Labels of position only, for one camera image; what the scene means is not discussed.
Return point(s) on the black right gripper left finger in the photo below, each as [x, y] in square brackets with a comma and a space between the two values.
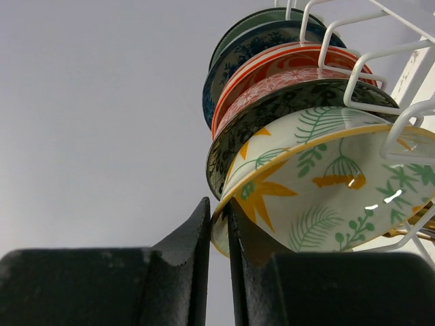
[165, 284]

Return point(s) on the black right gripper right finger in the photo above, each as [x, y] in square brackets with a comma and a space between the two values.
[272, 285]

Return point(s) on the cream bowl with star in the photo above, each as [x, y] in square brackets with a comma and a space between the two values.
[328, 179]

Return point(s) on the dark rim bowl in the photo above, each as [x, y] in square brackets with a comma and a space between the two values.
[228, 142]

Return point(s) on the pink rim bowl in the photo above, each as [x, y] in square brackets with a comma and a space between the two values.
[298, 62]

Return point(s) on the blue floral bowl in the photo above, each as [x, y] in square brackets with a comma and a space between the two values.
[218, 76]

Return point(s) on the teal rim back bowl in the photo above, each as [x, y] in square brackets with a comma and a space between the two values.
[244, 27]

